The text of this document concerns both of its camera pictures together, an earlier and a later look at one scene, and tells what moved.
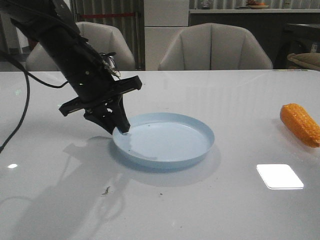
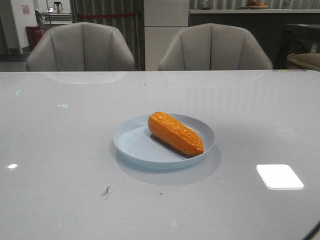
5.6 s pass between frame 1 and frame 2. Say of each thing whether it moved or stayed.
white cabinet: stayed
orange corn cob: moved
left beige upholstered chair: stayed
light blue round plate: stayed
